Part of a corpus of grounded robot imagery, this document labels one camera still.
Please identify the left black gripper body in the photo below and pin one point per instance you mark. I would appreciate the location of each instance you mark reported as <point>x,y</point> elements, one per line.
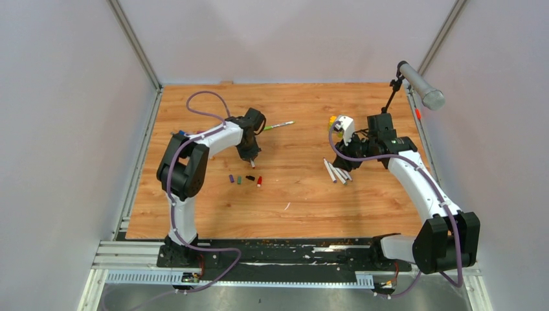
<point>248,151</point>

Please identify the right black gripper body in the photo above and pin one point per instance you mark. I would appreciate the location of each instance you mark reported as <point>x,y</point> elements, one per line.
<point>356,148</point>

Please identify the black capped pen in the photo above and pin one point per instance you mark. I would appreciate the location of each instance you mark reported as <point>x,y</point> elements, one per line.
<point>346,174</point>

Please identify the green capped white pen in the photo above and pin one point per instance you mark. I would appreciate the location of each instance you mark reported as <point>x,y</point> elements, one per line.
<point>270,127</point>

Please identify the white pen body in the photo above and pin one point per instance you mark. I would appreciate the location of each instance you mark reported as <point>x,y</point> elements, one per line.
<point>330,171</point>

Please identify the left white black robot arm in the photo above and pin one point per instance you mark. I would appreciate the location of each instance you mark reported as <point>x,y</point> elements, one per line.
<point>184,164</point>

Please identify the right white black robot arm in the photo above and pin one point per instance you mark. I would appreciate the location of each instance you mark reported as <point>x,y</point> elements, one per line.
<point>448,238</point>

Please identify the colourful block stack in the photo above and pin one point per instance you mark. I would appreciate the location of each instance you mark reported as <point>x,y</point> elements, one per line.
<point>333,129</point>

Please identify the black microphone stand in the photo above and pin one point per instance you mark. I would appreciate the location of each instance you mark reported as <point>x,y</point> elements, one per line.
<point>395,84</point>

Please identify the silver microphone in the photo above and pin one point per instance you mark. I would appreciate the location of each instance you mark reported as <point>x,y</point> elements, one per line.
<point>432,98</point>

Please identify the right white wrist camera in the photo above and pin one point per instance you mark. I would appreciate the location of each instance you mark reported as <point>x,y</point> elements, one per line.
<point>345,128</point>

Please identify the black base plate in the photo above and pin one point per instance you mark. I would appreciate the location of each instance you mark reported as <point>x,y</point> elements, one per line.
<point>281,260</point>

